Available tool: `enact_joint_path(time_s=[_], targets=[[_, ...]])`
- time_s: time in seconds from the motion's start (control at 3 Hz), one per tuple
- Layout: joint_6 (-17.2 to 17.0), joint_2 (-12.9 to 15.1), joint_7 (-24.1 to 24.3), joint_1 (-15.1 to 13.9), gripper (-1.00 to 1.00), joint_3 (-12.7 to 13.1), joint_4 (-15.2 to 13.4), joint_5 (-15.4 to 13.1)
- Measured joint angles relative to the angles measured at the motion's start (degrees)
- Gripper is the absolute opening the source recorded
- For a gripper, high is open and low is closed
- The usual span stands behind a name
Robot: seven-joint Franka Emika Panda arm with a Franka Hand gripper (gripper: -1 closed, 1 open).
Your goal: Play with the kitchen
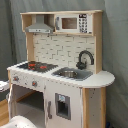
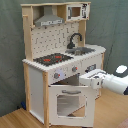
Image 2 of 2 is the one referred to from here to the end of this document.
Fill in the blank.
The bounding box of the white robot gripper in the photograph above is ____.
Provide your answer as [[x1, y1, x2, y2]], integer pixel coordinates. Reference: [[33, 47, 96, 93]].
[[79, 69, 106, 89]]

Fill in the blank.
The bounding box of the white oven door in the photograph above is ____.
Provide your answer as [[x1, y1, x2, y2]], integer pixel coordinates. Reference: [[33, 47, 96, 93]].
[[49, 85, 96, 127]]

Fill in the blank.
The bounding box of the white toy microwave door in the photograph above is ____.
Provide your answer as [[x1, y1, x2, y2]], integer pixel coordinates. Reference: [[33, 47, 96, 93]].
[[81, 3, 90, 19]]

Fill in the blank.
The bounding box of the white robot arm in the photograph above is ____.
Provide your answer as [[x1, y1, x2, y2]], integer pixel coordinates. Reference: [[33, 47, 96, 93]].
[[79, 65, 128, 95]]

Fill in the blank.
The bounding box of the grey ice dispenser panel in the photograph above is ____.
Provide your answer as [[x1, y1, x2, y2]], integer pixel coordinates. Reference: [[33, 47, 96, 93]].
[[85, 64, 96, 73]]

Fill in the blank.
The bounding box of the right grey stove knob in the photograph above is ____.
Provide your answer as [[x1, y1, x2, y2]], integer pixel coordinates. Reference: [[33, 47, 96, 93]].
[[72, 66, 78, 72]]

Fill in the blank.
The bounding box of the grey stove knob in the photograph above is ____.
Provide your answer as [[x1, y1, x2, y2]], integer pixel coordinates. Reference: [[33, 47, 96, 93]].
[[72, 66, 78, 72], [54, 73, 60, 79]]

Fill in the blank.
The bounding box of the grey toy sink basin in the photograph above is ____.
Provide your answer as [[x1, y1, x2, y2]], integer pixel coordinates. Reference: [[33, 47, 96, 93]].
[[66, 47, 94, 56]]

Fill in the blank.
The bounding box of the left grey stove knob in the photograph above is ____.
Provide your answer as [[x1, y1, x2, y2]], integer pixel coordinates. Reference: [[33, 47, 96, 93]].
[[54, 73, 60, 79]]

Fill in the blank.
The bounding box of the black toy faucet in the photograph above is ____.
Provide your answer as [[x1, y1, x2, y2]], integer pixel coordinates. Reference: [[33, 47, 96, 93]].
[[67, 33, 82, 49]]

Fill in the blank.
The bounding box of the black toy stovetop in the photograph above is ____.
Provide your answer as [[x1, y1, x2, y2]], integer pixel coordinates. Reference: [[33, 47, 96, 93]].
[[34, 53, 71, 66]]

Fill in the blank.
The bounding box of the grey range hood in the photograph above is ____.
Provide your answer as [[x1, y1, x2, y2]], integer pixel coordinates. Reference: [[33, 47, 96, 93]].
[[35, 6, 64, 27]]

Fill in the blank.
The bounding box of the wooden toy kitchen frame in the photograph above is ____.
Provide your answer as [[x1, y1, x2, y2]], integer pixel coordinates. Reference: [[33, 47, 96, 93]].
[[22, 2, 105, 128]]

